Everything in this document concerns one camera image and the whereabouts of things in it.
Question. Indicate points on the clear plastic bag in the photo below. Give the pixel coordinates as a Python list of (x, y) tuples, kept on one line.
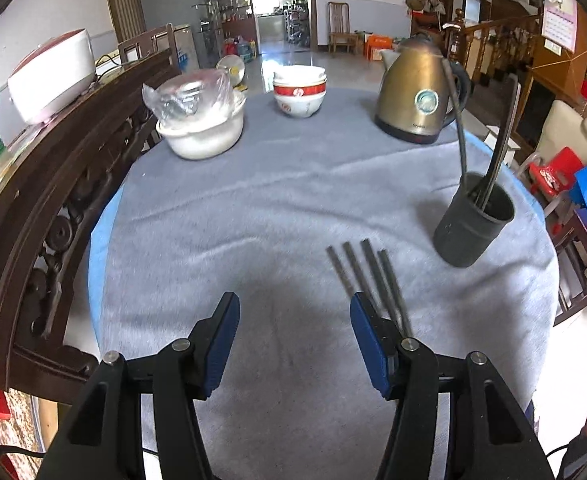
[(188, 95)]

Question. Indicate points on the dark grey utensil holder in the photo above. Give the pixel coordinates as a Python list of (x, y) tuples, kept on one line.
[(461, 240)]

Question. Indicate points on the grey tablecloth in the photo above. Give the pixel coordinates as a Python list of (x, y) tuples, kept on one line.
[(253, 210)]

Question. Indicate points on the small white fan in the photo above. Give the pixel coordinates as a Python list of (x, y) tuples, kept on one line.
[(229, 67)]

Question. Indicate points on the red banded white bowl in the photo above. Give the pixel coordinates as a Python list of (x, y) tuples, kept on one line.
[(298, 102)]

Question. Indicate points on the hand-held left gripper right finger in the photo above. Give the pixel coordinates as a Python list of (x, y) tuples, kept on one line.
[(368, 345)]

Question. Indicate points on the large white bowl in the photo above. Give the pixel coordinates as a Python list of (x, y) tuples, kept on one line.
[(203, 137)]

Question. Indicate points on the brown window curtain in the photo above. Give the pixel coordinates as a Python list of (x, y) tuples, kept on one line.
[(123, 0)]

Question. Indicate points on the grey refrigerator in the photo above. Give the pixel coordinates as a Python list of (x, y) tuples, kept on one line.
[(168, 0)]

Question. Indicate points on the carved wooden chair back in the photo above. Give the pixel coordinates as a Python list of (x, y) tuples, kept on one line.
[(141, 45)]

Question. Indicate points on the golden electric kettle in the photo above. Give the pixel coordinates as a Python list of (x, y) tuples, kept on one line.
[(413, 105)]

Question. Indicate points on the dark carved wooden sideboard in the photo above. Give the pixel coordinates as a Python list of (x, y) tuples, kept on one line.
[(38, 220)]

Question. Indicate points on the wall calendar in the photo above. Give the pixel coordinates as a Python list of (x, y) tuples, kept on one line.
[(559, 15)]

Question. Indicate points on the dark wooden chair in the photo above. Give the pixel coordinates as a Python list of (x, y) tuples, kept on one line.
[(581, 270)]

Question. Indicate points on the cream armchair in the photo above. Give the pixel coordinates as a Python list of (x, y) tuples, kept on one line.
[(568, 127)]

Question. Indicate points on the white rice cooker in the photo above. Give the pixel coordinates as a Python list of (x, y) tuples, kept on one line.
[(53, 75)]

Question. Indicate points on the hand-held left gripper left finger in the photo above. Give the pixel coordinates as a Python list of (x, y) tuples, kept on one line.
[(223, 340)]

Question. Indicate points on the orange cardboard boxes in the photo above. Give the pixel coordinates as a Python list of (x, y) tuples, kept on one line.
[(378, 46)]

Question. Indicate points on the glass shelf cabinet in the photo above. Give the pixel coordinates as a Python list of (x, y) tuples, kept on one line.
[(231, 0)]

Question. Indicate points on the dark metal chopstick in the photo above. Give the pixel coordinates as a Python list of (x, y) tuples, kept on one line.
[(459, 130), (341, 270), (358, 270), (504, 130), (381, 275), (394, 285)]

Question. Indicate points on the wooden dining chair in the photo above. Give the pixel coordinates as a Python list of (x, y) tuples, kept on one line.
[(341, 25)]

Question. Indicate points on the red plastic chair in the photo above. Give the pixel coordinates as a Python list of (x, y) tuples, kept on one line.
[(556, 170)]

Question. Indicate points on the small white stool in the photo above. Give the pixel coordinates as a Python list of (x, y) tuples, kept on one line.
[(496, 142)]

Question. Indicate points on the white ceramic bowl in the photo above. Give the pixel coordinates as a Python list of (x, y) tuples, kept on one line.
[(299, 74)]

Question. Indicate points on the white chest freezer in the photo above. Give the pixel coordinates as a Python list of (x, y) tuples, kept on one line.
[(186, 52)]

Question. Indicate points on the blue table cover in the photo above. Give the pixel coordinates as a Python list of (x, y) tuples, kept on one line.
[(96, 280)]

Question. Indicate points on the wooden stair railing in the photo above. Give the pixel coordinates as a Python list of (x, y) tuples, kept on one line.
[(493, 45)]

